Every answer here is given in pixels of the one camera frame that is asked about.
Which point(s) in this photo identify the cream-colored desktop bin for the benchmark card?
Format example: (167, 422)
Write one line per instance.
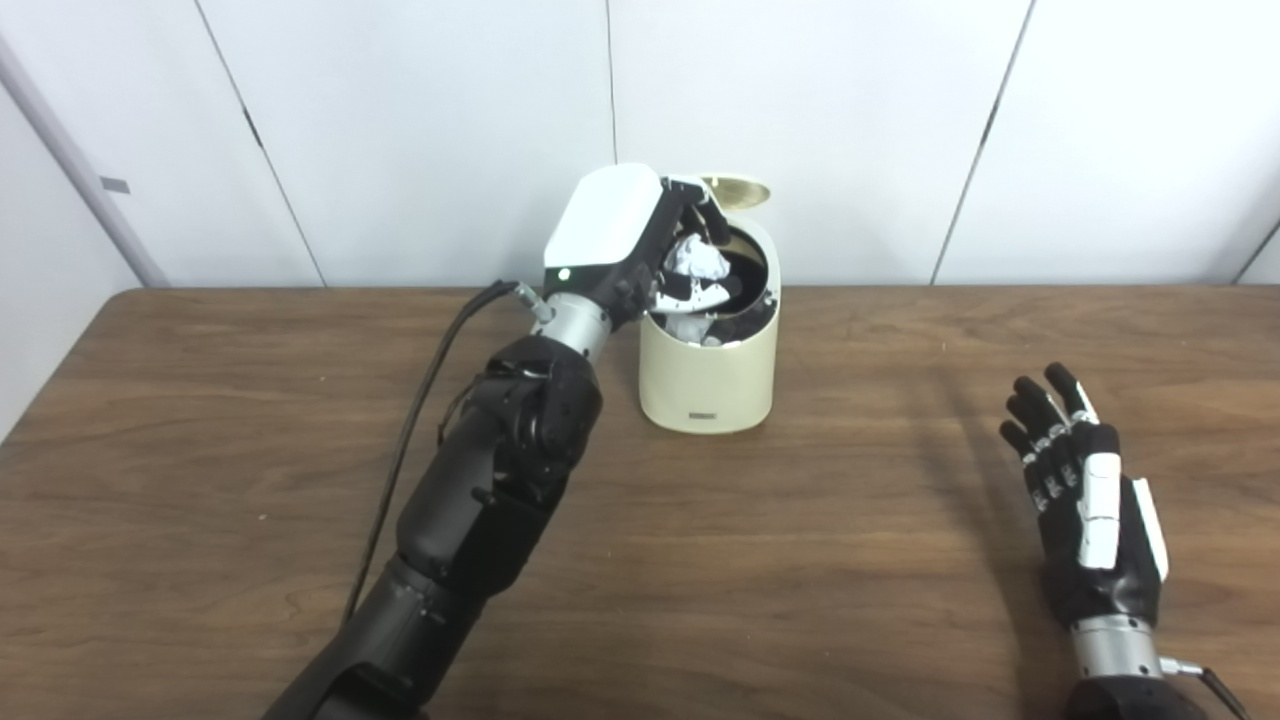
(710, 385)

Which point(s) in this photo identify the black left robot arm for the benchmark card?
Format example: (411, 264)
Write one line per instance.
(490, 480)

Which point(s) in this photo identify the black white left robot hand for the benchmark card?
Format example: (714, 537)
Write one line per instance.
(600, 220)

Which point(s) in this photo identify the small grey wall label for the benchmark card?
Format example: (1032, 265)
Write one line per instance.
(115, 185)

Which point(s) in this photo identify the cream round bin lid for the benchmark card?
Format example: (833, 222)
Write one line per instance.
(742, 192)

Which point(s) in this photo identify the grey wall corner strip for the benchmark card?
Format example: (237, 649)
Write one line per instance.
(80, 160)

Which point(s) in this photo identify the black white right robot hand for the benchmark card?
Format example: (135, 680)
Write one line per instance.
(1100, 510)

